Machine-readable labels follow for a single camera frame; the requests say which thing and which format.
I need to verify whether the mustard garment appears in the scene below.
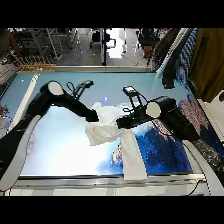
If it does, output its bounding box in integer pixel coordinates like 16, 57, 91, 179
189, 28, 224, 103

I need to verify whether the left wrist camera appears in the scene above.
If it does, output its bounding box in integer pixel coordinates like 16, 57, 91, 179
66, 79, 95, 100

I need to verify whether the white long-sleeved shirt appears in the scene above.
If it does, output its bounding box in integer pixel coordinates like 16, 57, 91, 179
84, 101, 149, 181

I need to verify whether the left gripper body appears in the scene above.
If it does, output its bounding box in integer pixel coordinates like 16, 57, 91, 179
81, 107, 100, 123

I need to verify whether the blue checked shirt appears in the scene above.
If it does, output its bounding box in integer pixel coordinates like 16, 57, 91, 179
174, 28, 200, 86

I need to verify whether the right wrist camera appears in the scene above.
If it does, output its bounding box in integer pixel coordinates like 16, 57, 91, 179
122, 85, 140, 113

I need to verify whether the black cable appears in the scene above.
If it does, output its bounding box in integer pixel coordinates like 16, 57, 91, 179
188, 179, 205, 197

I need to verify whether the white garment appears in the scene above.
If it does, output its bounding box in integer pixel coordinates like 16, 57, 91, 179
155, 28, 190, 80

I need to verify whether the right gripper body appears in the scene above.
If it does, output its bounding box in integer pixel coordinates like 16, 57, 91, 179
115, 113, 148, 131

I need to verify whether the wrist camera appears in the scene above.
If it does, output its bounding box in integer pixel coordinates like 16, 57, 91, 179
66, 79, 95, 100
122, 85, 140, 113

